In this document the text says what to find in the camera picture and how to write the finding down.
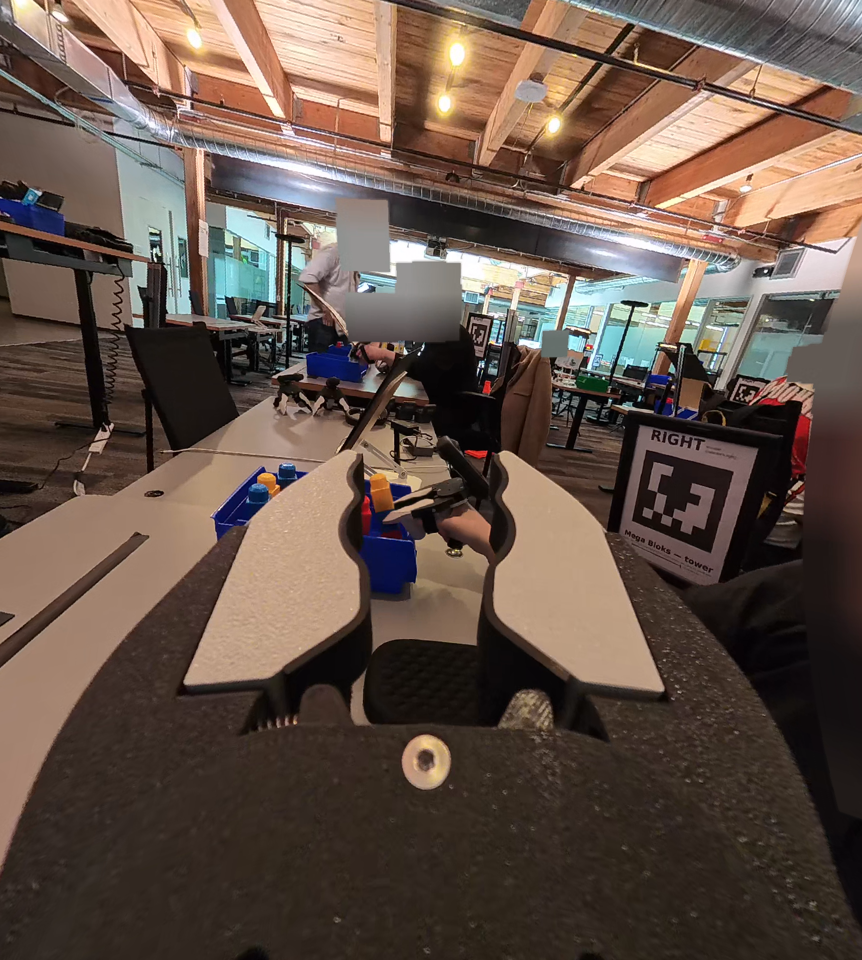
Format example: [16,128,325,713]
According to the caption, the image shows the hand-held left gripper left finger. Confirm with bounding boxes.
[182,450,374,721]

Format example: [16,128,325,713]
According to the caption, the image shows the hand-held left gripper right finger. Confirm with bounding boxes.
[478,450,666,725]

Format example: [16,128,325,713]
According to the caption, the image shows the blue plastic bin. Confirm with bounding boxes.
[212,463,418,595]
[305,346,369,382]

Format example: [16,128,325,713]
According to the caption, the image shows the group of block towers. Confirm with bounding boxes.
[245,461,405,543]

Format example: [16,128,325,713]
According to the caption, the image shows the person's right hand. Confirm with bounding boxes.
[437,513,496,560]

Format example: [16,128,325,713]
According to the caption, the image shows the tan coat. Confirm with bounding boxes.
[502,346,553,466]

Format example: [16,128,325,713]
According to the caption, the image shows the framed tag sign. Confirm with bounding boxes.
[608,411,786,588]

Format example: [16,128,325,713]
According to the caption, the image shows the black quilted pad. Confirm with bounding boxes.
[363,639,489,727]

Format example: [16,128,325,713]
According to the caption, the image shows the black office chair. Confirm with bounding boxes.
[125,324,241,474]

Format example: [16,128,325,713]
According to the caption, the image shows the wooden top standing desk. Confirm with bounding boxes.
[0,208,153,496]

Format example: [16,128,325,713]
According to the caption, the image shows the blue storage crate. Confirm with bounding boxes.
[0,191,66,235]

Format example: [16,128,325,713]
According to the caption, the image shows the black coiled cable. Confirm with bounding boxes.
[104,273,129,399]

